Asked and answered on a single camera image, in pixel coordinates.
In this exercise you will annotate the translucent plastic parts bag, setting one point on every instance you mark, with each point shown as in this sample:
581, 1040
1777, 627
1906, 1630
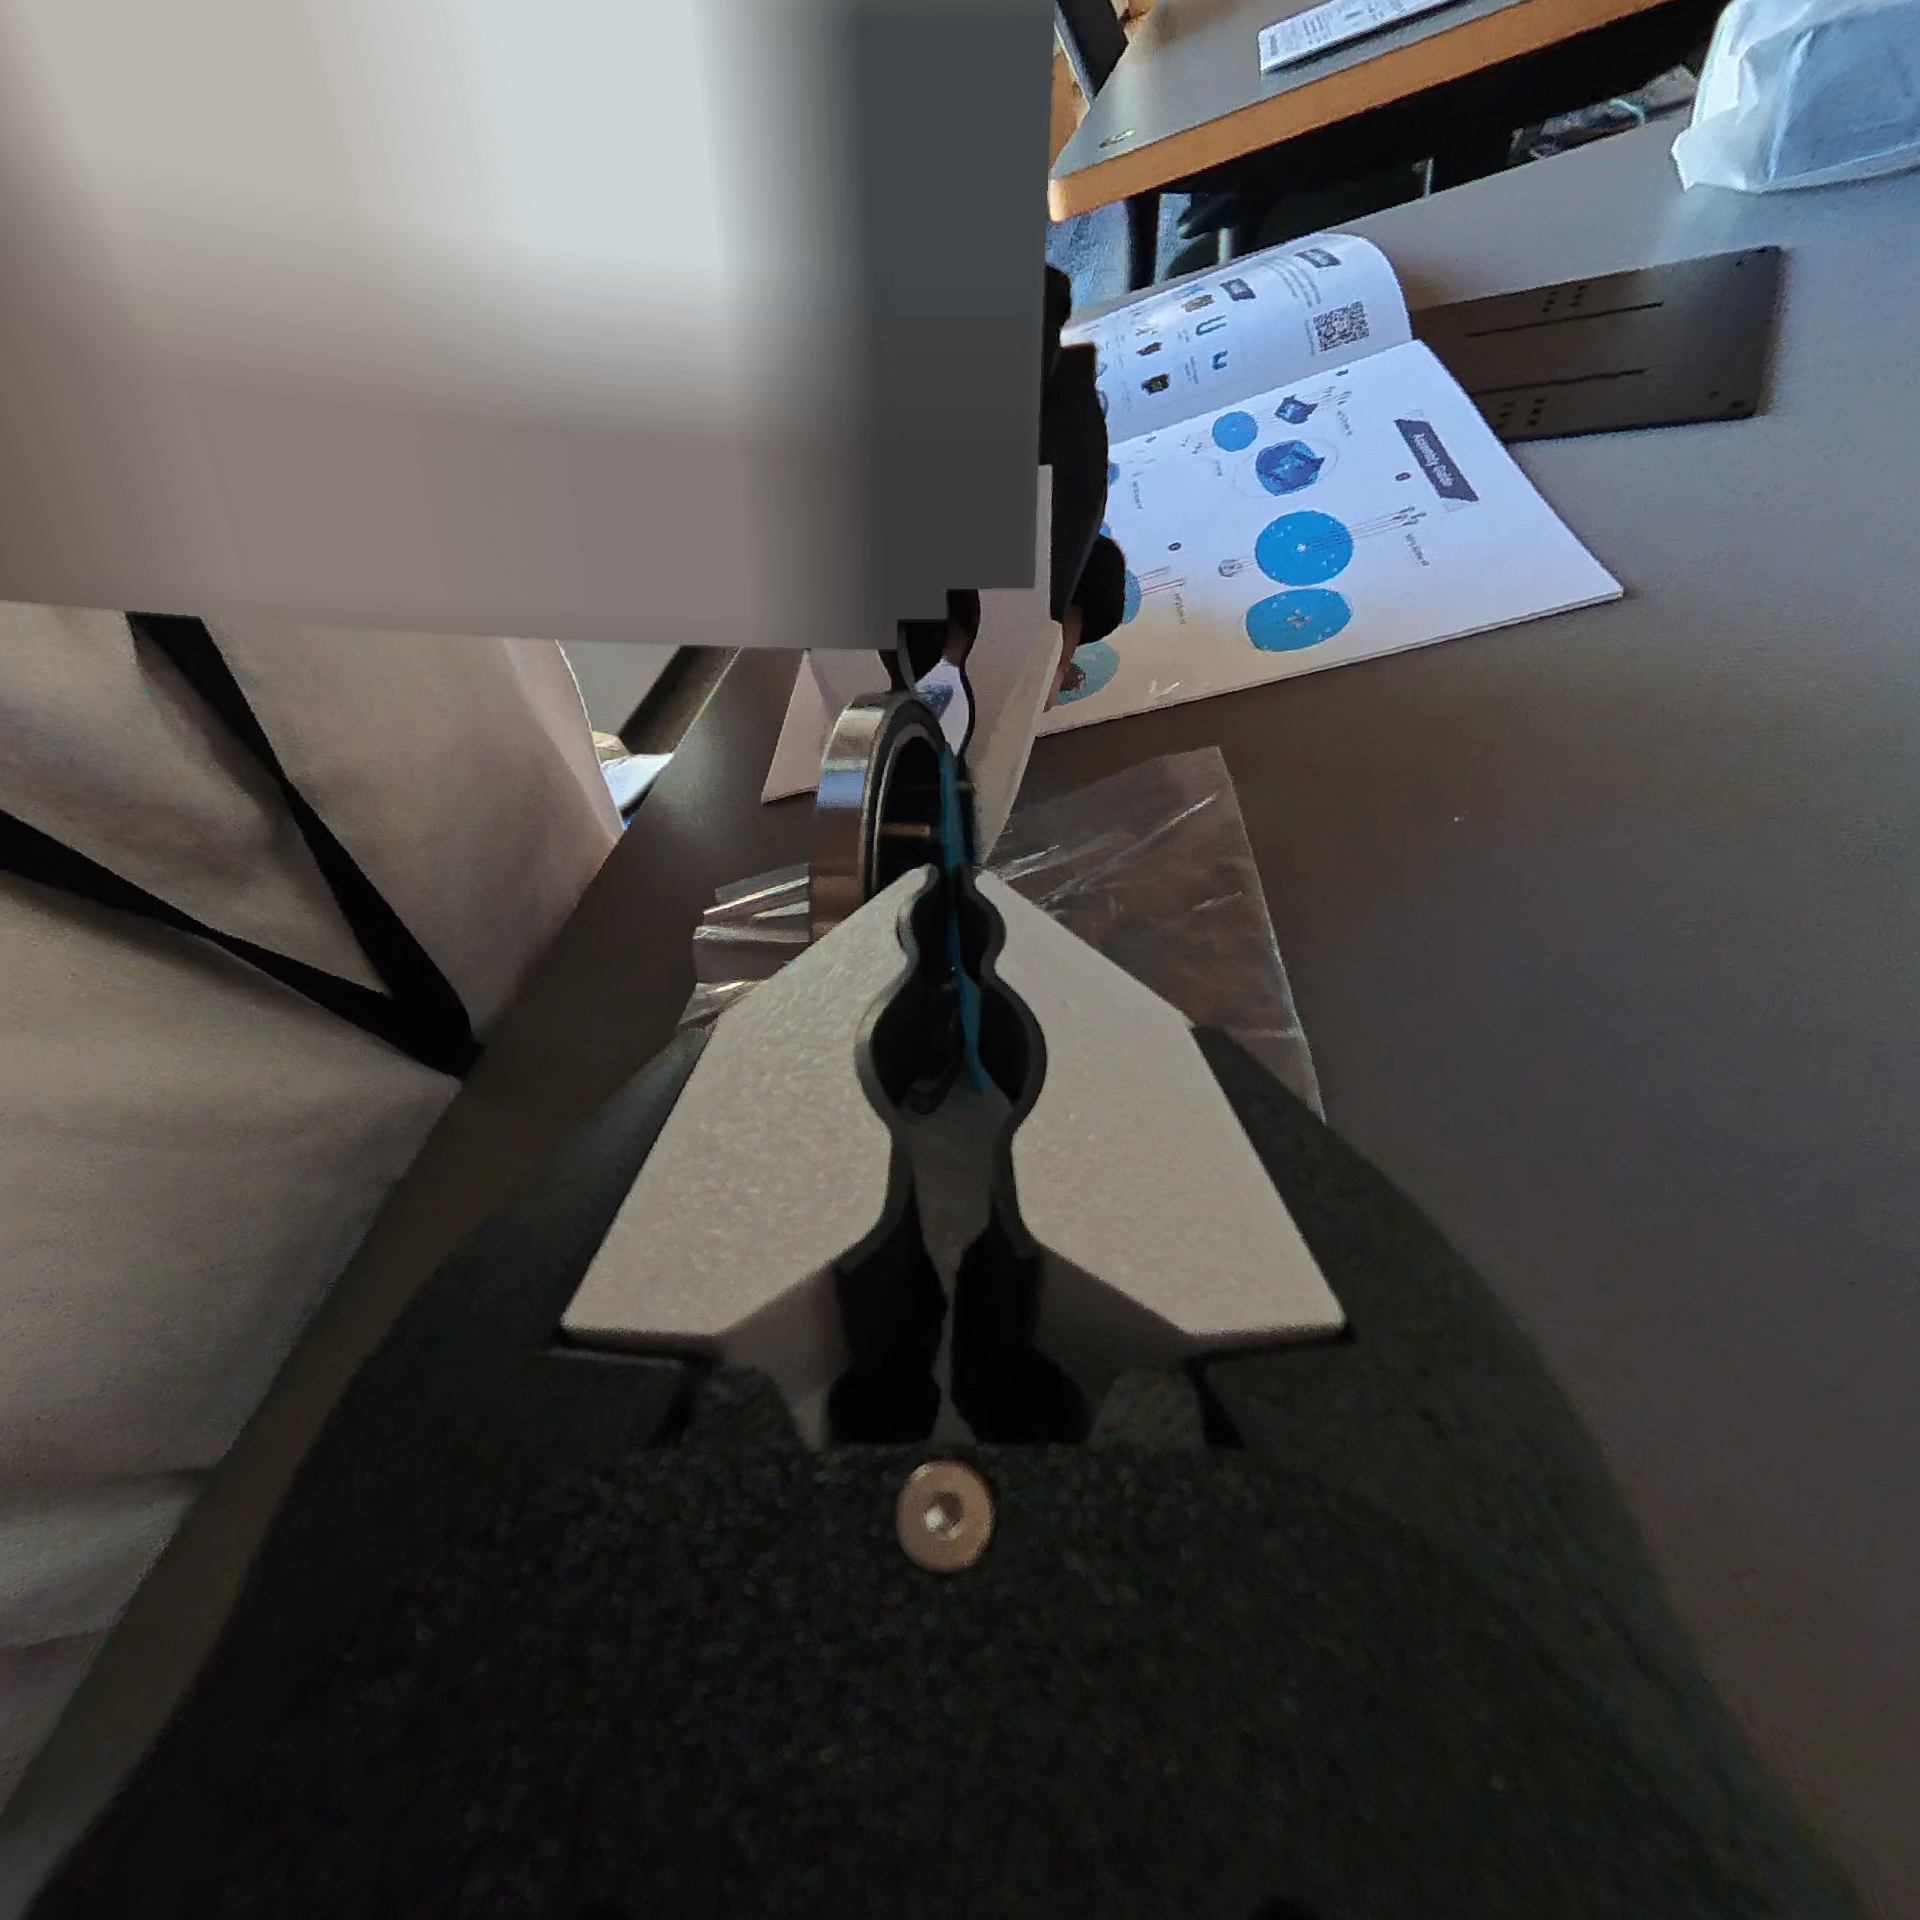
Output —
1798, 106

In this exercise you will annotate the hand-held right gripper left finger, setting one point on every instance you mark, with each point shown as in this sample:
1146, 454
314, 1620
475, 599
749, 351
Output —
721, 1184

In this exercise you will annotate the wooden edged background desk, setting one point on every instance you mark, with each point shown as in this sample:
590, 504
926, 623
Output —
1200, 136

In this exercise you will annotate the black metal plate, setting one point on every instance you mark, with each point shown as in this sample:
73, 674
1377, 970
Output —
1621, 359

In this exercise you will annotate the white instruction booklet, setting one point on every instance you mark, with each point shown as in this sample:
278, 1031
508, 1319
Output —
1469, 555

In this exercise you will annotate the clear flat plastic bag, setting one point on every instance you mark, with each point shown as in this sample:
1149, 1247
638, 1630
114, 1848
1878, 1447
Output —
1170, 902

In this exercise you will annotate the white paper sheet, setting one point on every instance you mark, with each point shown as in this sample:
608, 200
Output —
1348, 31

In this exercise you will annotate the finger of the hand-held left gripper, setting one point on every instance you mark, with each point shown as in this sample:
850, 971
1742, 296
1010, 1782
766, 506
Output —
1008, 705
795, 735

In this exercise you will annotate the grey desk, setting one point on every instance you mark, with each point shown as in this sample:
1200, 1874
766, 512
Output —
1576, 974

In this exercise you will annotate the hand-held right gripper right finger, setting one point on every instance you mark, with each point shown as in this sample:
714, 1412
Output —
1184, 1184

